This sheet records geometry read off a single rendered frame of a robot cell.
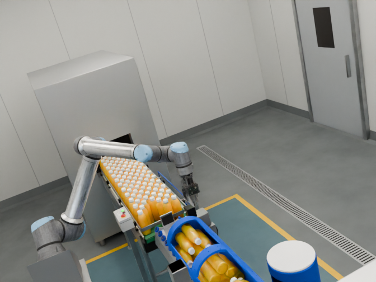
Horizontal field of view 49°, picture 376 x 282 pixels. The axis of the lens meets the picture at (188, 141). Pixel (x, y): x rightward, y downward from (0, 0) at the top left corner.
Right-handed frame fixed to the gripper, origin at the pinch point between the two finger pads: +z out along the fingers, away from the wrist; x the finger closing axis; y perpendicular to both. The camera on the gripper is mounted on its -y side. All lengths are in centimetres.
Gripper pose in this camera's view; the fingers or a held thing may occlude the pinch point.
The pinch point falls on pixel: (193, 204)
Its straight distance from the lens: 237.5
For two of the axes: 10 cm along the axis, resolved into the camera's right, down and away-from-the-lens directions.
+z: 2.5, 9.3, 2.7
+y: 3.0, 1.9, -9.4
